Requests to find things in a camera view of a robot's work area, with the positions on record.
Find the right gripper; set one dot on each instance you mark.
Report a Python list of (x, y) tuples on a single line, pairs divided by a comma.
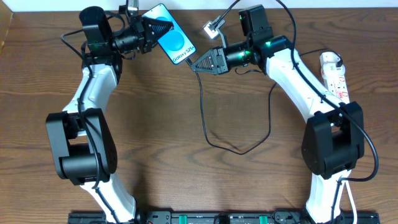
[(221, 60)]

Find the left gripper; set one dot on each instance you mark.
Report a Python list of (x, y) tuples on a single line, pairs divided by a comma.
[(147, 34)]

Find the blue Galaxy smartphone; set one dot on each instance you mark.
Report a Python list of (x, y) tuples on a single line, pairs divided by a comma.
[(175, 43)]

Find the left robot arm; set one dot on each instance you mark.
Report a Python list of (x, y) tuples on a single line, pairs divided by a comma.
[(82, 146)]

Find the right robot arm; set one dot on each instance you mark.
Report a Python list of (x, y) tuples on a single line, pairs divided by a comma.
[(334, 137)]

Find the white USB charger plug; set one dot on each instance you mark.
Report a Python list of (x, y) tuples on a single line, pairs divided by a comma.
[(331, 70)]

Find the white power strip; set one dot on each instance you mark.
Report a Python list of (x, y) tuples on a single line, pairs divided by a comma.
[(336, 86)]

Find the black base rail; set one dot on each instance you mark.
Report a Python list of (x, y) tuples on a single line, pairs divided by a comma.
[(279, 216)]

